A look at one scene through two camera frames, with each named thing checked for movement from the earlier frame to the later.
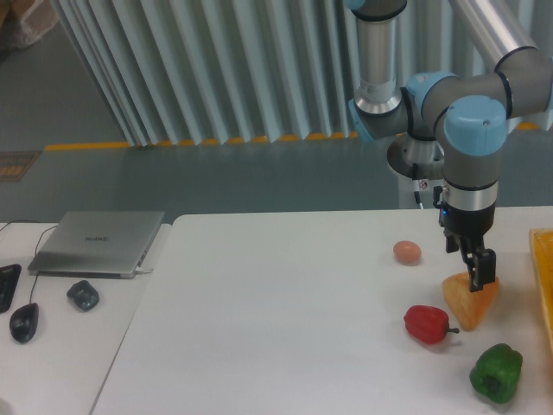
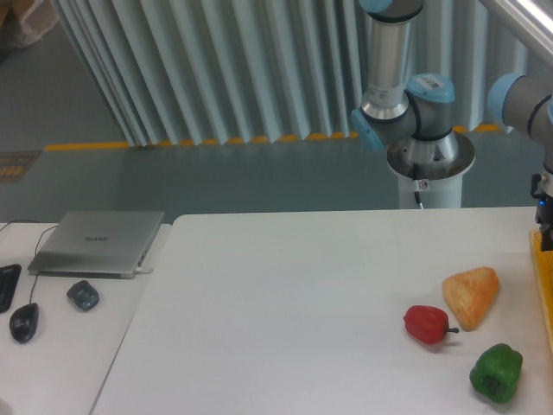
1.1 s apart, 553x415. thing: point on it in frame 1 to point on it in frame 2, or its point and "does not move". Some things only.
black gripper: (472, 225) to (543, 215)
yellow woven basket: (541, 242) does not move
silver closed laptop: (97, 244) does not move
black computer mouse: (23, 322) does not move
